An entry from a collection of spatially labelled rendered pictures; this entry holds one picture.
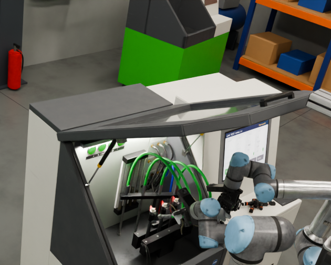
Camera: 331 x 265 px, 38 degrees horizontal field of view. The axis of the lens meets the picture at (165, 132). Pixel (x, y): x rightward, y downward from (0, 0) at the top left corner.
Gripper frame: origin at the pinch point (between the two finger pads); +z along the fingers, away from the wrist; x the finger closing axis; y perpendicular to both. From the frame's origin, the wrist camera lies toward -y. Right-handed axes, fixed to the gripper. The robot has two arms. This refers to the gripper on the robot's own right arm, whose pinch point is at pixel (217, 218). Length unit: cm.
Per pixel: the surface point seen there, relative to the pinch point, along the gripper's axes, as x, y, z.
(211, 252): 10.9, -4.2, 29.8
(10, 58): 98, -381, 84
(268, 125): 80, -34, -12
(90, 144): -35, -54, -19
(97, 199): -23, -57, 19
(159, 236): -7.2, -25.2, 26.8
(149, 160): 8, -56, 4
